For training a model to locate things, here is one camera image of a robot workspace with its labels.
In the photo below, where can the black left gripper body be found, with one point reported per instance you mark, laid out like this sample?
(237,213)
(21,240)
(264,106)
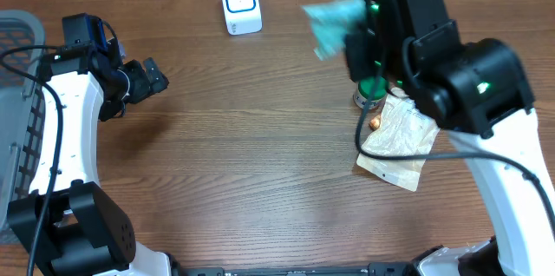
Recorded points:
(139,82)

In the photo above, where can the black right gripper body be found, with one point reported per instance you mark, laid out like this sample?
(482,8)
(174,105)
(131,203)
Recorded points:
(362,64)

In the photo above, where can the green lid clear jar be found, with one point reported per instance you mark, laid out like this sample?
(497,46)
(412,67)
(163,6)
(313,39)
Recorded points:
(363,90)

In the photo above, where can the mint green wipes pack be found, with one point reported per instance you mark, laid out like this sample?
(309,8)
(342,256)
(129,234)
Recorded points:
(331,22)

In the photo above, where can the orange tissue pack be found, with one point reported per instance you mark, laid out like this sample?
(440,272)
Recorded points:
(375,122)

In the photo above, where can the clear bag bread package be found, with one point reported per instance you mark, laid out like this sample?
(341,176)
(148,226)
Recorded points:
(403,131)

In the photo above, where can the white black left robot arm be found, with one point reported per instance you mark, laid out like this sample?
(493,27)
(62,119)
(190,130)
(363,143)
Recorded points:
(52,101)

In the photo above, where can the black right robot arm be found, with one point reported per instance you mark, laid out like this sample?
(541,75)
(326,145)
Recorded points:
(478,93)

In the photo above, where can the white barcode scanner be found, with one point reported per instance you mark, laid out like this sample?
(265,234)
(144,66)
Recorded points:
(242,16)

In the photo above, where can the dark grey mesh basket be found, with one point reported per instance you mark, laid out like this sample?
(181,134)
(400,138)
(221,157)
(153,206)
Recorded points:
(21,117)

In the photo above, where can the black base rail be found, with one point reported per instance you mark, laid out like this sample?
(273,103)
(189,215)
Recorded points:
(303,272)

